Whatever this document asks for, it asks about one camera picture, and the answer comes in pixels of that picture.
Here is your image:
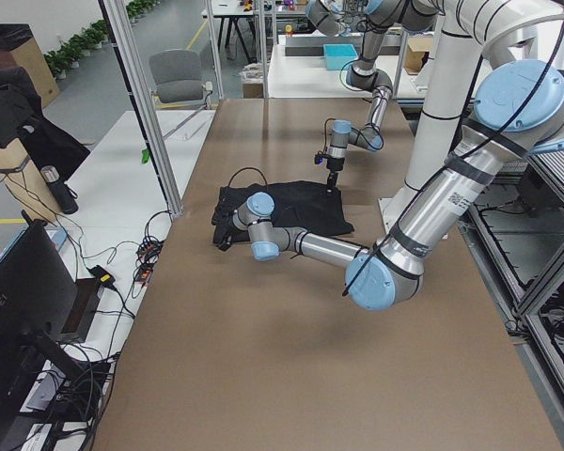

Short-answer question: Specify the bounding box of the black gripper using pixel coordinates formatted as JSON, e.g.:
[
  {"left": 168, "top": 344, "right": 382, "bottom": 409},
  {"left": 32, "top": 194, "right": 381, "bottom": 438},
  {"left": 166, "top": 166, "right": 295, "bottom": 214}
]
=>
[{"left": 315, "top": 151, "right": 345, "bottom": 188}]

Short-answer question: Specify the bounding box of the dark t-shirt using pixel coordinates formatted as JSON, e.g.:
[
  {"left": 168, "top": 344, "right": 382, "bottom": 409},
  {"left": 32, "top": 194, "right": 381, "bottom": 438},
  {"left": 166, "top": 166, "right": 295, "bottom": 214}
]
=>
[{"left": 211, "top": 180, "right": 354, "bottom": 245}]

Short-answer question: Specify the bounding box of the black water bottle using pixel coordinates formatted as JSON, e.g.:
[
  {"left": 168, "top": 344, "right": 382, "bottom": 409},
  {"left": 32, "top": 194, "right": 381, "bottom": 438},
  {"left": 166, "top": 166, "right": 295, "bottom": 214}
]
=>
[{"left": 40, "top": 165, "right": 79, "bottom": 214}]

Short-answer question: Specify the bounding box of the black computer monitor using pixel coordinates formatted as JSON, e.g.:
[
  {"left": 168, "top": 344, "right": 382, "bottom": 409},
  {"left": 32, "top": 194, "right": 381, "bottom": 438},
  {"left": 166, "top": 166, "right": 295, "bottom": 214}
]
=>
[{"left": 0, "top": 221, "right": 77, "bottom": 444}]

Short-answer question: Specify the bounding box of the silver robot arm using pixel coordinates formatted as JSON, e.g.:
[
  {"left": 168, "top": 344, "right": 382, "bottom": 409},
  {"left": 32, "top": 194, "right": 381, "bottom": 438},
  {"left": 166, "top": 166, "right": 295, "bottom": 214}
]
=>
[
  {"left": 219, "top": 1, "right": 564, "bottom": 310},
  {"left": 305, "top": 1, "right": 438, "bottom": 189}
]

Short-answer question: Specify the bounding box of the aluminium frame cage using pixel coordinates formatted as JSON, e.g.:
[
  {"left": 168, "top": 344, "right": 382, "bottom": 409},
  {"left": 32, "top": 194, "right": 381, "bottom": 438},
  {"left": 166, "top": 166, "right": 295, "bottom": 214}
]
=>
[{"left": 96, "top": 0, "right": 274, "bottom": 222}]

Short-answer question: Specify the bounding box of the blue plastic bin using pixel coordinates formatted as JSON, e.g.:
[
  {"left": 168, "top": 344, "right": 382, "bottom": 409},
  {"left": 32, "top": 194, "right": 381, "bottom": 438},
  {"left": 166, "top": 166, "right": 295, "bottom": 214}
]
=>
[{"left": 322, "top": 43, "right": 358, "bottom": 71}]

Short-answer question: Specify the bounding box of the black power strip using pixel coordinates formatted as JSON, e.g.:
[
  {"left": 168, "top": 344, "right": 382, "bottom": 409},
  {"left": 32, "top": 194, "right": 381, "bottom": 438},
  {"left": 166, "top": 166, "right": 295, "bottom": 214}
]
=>
[{"left": 133, "top": 236, "right": 165, "bottom": 286}]

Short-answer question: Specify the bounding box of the grey office chair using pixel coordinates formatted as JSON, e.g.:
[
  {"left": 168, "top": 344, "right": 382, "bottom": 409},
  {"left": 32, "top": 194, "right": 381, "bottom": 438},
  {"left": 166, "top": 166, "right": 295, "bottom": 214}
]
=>
[{"left": 149, "top": 49, "right": 212, "bottom": 109}]

